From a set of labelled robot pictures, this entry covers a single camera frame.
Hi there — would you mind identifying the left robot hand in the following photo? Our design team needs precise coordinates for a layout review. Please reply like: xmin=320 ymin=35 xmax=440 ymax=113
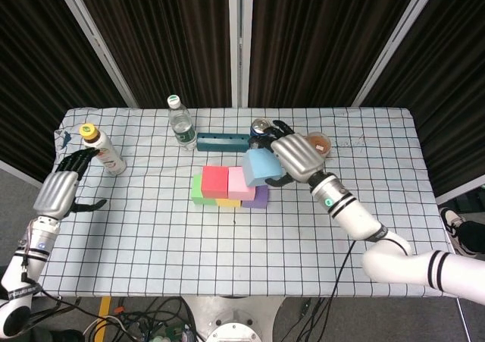
xmin=33 ymin=147 xmax=108 ymax=221

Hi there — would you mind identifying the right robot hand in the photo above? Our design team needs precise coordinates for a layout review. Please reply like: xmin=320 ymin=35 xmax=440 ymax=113
xmin=248 ymin=120 xmax=329 ymax=188

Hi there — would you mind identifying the light blue foam cube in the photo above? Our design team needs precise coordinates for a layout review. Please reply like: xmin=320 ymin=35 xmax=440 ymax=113
xmin=241 ymin=148 xmax=283 ymax=187

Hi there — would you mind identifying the purple foam cube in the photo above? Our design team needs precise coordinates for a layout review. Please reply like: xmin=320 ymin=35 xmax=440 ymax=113
xmin=241 ymin=184 xmax=270 ymax=209

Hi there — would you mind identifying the pink foam cube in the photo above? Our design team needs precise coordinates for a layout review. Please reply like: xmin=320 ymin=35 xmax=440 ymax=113
xmin=227 ymin=166 xmax=257 ymax=201

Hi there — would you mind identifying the yellow foam cube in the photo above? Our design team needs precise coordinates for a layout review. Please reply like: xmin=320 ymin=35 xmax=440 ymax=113
xmin=215 ymin=197 xmax=243 ymax=209

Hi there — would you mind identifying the red foam cube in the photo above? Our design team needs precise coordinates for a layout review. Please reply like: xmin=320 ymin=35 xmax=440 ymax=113
xmin=201 ymin=165 xmax=230 ymax=199

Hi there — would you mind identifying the green foam cube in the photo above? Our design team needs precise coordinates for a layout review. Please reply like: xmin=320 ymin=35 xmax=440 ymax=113
xmin=190 ymin=174 xmax=217 ymax=206

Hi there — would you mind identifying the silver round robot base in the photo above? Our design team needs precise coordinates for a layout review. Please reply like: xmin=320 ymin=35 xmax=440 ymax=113
xmin=181 ymin=295 xmax=285 ymax=342

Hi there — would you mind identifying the clear jar of rubber bands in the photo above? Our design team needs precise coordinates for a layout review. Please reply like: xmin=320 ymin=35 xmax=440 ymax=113
xmin=305 ymin=131 xmax=333 ymax=158

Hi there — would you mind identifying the blue soda can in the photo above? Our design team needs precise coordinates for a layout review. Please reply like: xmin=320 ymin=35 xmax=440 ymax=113
xmin=249 ymin=118 xmax=272 ymax=139

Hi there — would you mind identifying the white drink bottle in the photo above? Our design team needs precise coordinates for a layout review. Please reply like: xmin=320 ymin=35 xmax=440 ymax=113
xmin=78 ymin=123 xmax=127 ymax=177

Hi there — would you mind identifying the dark teal plastic case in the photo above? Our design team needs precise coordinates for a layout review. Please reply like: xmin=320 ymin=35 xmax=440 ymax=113
xmin=196 ymin=132 xmax=255 ymax=153

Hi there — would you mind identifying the white black-grid tablecloth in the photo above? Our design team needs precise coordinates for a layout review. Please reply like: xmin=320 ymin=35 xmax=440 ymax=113
xmin=15 ymin=106 xmax=455 ymax=298

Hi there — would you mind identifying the black metal stand leg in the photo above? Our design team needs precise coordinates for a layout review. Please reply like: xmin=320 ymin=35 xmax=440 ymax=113
xmin=22 ymin=297 xmax=83 ymax=334

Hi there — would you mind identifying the clear water bottle green label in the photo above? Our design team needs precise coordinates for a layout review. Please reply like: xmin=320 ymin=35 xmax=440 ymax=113
xmin=167 ymin=94 xmax=198 ymax=152

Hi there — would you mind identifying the yellow floor tape strip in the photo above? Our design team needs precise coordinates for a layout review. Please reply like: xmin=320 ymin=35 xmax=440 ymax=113
xmin=92 ymin=296 xmax=113 ymax=342

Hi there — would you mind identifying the white black sneaker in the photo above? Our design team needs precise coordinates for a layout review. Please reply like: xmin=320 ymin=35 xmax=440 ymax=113
xmin=439 ymin=207 xmax=469 ymax=258

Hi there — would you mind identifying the dark trouser leg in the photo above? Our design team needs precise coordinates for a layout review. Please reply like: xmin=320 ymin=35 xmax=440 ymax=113
xmin=456 ymin=220 xmax=485 ymax=256

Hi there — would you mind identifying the low white frame bar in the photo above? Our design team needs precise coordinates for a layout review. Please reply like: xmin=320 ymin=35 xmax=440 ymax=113
xmin=0 ymin=159 xmax=50 ymax=190
xmin=435 ymin=184 xmax=485 ymax=206

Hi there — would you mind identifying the pink wire bundle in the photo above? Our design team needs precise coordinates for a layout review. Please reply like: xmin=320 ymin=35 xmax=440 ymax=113
xmin=20 ymin=222 xmax=37 ymax=256

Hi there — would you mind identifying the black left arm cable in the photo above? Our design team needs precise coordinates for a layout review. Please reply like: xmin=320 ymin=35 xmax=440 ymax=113
xmin=20 ymin=256 xmax=83 ymax=309

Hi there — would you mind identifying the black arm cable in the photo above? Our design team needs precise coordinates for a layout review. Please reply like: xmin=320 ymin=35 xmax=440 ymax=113
xmin=324 ymin=239 xmax=359 ymax=301
xmin=20 ymin=256 xmax=83 ymax=309

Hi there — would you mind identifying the upright white frame post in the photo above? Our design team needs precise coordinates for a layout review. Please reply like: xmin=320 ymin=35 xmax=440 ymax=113
xmin=228 ymin=0 xmax=243 ymax=108
xmin=241 ymin=0 xmax=254 ymax=108

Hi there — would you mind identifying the white floor cable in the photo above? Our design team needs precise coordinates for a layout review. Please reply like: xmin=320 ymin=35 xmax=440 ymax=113
xmin=83 ymin=314 xmax=139 ymax=340

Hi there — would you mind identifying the slanted white frame bar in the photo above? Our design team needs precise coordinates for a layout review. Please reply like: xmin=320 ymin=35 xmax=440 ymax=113
xmin=51 ymin=0 xmax=139 ymax=108
xmin=352 ymin=0 xmax=435 ymax=108

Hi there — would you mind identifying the black floor cable bundle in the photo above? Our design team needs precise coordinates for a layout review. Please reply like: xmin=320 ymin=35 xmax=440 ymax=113
xmin=113 ymin=296 xmax=200 ymax=342
xmin=293 ymin=296 xmax=331 ymax=342

